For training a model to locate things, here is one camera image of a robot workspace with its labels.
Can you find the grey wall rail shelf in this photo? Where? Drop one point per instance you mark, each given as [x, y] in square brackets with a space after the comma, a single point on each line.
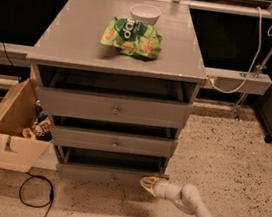
[235, 81]

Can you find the grey wooden drawer cabinet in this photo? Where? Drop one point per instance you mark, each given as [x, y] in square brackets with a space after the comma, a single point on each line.
[74, 43]

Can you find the grey drawer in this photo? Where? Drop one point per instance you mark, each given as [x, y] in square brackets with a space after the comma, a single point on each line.
[107, 166]
[111, 97]
[114, 136]

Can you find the open cardboard box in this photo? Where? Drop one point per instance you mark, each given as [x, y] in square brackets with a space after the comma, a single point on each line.
[17, 112]

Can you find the items inside cardboard box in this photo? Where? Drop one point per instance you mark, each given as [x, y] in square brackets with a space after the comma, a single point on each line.
[40, 130]

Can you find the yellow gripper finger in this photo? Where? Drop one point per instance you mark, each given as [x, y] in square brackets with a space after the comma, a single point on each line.
[148, 181]
[150, 190]

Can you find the grey bottom drawer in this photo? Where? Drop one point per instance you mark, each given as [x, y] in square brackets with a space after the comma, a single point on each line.
[107, 166]

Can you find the grey top drawer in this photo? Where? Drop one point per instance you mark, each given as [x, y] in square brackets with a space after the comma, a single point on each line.
[111, 97]

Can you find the green chip bag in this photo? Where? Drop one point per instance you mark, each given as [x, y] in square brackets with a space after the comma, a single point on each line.
[133, 38]

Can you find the white ceramic bowl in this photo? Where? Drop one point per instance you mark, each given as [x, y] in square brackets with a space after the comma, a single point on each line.
[145, 13]

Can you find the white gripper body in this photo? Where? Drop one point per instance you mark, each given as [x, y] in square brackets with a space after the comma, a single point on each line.
[162, 188]

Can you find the grey middle drawer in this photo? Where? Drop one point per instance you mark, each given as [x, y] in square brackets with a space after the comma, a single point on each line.
[114, 136]

